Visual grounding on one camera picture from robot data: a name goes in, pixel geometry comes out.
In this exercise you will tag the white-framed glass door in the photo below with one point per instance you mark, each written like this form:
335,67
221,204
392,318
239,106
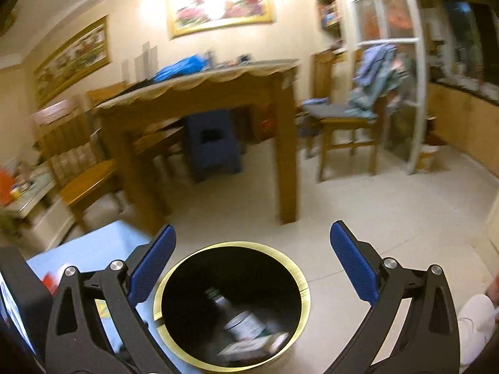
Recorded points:
417,66

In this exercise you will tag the red snack packet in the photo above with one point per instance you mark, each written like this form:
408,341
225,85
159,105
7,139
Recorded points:
50,280

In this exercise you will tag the pile of blue clothes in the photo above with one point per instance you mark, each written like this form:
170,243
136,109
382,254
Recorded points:
374,74

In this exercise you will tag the clear glass bottle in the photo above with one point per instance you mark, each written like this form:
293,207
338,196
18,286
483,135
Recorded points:
241,323

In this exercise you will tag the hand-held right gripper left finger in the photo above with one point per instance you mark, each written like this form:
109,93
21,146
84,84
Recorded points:
152,265

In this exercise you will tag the beige lace tablecloth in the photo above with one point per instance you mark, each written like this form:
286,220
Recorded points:
187,81

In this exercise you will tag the red plastic bag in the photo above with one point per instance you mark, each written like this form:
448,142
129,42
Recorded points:
6,183

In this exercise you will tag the wooden slat-back chair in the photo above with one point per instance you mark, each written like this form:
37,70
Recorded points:
89,179

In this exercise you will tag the gold-framed flower painting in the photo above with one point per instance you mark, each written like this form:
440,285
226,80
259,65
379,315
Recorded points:
218,6

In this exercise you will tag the blue plastic bag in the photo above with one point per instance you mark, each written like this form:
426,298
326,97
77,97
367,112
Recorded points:
179,68

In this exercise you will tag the wooden kitchen cabinet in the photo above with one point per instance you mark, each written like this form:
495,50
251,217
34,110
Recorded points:
464,120

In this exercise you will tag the wooden dining table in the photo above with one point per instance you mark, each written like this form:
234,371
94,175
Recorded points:
241,89

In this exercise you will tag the black gold-rimmed waste bin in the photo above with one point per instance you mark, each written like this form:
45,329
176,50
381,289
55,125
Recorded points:
234,268

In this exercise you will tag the wall shelf with items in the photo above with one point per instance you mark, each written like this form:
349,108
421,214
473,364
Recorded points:
327,7

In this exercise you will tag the wooden chair with cushion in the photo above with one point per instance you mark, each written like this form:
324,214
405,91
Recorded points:
343,124

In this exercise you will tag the clear plastic panels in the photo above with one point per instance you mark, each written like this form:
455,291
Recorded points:
142,60

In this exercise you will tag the person's leg in white trousers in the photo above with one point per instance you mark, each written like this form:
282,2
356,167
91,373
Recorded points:
475,319

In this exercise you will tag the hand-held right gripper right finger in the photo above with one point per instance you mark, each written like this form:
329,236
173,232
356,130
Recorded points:
354,265

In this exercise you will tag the blue plastic stool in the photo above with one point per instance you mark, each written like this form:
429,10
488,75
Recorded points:
212,156

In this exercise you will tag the white plastic bucket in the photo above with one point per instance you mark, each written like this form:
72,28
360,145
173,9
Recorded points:
427,159

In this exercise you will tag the grey seat cushion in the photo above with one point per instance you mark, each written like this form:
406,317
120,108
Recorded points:
335,111

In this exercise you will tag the cluttered glass side table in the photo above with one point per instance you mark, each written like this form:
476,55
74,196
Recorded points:
35,202

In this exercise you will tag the gold-framed landscape painting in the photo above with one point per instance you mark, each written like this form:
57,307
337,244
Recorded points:
72,60

